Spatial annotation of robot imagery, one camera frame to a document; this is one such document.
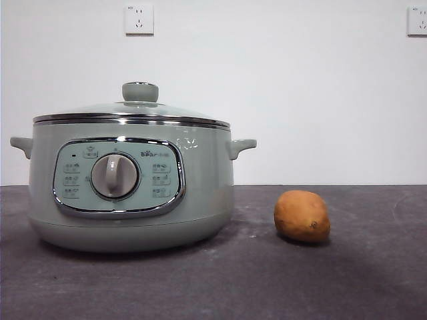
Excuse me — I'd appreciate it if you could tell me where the white wall socket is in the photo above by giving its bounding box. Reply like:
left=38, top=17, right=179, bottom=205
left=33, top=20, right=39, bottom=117
left=406, top=5, right=427, bottom=37
left=125, top=4, right=155, bottom=37

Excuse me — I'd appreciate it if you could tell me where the brown potato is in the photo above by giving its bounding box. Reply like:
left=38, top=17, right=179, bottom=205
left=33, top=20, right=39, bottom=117
left=274, top=189, right=332, bottom=244

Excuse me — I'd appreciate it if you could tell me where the pale green electric cooking pot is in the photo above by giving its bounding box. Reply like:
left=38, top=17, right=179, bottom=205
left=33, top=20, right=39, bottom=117
left=9, top=117, right=258, bottom=253

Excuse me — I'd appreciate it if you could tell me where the glass lid with green knob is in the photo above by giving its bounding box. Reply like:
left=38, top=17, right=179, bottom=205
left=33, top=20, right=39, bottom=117
left=32, top=81, right=231, bottom=129

